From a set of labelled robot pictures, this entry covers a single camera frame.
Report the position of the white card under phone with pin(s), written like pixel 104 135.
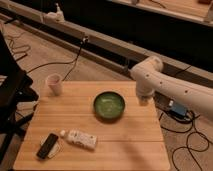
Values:
pixel 54 150

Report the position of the black smartphone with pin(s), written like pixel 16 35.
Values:
pixel 47 146

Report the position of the long metal rail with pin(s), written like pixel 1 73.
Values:
pixel 186 47

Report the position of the white object on rail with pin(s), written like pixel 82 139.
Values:
pixel 57 16

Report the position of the black chair frame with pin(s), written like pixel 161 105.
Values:
pixel 14 89

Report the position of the blue power box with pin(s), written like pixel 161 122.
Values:
pixel 177 109

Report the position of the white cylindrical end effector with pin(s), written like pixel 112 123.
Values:
pixel 143 100

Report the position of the white plastic bottle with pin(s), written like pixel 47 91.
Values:
pixel 77 137

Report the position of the green bowl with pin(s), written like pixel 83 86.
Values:
pixel 109 105

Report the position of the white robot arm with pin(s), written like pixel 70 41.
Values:
pixel 150 79

